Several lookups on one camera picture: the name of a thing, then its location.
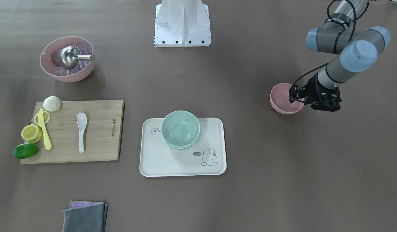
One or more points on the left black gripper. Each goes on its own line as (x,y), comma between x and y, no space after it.
(311,87)

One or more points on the white ceramic spoon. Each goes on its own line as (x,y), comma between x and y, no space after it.
(82,124)

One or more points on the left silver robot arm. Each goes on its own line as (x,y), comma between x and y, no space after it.
(355,53)

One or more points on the green bowl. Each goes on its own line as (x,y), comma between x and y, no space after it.
(180,130)

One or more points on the large pink ice bowl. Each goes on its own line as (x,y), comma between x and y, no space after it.
(78,73)

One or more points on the cream serving tray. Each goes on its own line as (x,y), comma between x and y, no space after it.
(206,157)

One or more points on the bamboo cutting board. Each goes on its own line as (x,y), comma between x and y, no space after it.
(102,136)

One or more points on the metal scoop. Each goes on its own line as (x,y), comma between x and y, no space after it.
(69,57)

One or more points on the grey folded cloth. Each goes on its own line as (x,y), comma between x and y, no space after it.
(85,216)

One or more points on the yellow plastic knife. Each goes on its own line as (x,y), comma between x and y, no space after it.
(41,123)

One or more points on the lemon slices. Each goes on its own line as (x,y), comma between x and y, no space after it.
(32,133)

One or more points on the green lime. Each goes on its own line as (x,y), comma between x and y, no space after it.
(25,150)

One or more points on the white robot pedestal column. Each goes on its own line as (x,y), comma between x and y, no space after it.
(182,23)

